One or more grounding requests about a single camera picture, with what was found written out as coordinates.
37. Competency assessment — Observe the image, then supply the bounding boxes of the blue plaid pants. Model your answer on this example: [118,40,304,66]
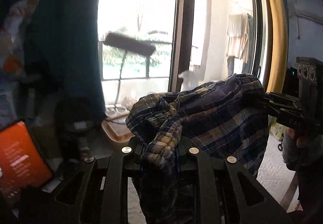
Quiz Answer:
[125,73,270,224]

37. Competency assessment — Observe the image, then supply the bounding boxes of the right hand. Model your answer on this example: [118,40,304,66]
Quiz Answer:
[282,127,316,171]

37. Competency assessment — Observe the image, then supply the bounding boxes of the yellow curtain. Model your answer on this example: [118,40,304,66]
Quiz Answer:
[267,0,288,93]

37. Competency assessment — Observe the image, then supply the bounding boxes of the beige plastic food container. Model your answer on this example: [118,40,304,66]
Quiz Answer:
[101,114,134,143]

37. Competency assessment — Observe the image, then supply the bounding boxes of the tablet with orange screen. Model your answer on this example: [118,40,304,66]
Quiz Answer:
[1,120,52,206]

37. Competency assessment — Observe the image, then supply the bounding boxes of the dark teal curtain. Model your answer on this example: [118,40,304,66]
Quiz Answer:
[26,0,105,121]

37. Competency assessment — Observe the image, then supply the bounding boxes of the black desk lamp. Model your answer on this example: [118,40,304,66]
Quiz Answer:
[103,32,156,106]

